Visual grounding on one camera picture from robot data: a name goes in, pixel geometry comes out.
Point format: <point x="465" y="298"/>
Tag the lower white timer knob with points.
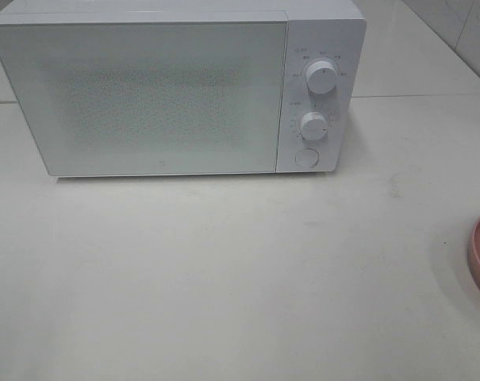
<point x="313" y="126"/>

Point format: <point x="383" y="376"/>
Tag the upper white power knob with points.
<point x="321" y="76"/>

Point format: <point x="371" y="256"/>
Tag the round white door button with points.
<point x="307" y="158"/>

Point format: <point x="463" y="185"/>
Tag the white microwave door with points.
<point x="105" y="100"/>

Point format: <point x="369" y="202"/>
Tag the white microwave oven body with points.
<point x="314" y="29"/>

